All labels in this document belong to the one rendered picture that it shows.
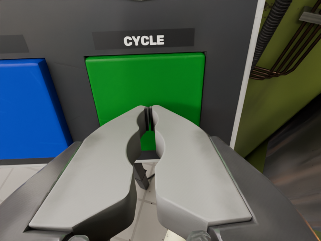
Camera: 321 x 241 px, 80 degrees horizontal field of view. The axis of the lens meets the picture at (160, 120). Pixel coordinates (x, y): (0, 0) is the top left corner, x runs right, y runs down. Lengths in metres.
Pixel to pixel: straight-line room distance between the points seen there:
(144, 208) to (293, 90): 0.88
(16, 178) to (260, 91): 1.32
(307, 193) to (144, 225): 0.81
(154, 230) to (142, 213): 0.10
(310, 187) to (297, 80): 0.22
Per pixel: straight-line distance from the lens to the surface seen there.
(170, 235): 0.49
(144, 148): 0.16
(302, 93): 0.54
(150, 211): 1.13
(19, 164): 0.21
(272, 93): 0.54
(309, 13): 0.40
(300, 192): 0.53
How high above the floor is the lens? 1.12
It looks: 61 degrees down
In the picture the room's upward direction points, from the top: 2 degrees counter-clockwise
